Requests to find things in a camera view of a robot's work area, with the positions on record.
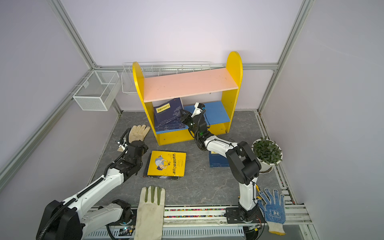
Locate beige cloth glove on table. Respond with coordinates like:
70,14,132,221
118,125,151,152

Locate yellow wooden bookshelf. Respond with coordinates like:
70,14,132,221
132,52,243,135

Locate potted green plant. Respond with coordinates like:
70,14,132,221
252,138,283,174

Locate white mesh box basket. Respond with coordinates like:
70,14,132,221
73,70,122,112

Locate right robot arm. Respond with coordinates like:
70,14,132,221
180,107,262,223

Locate yellow cartoon book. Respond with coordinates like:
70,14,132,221
147,151,187,177

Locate navy book one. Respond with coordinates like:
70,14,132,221
154,98,184,126

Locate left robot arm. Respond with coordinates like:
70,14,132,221
36,141,148,240

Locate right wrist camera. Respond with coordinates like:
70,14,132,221
192,103,206,118

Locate white wire wall basket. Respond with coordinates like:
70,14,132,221
121,62,213,95

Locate white green work glove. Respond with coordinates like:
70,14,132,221
134,186,166,240

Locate blue dotted work glove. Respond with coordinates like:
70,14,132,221
258,188,286,236

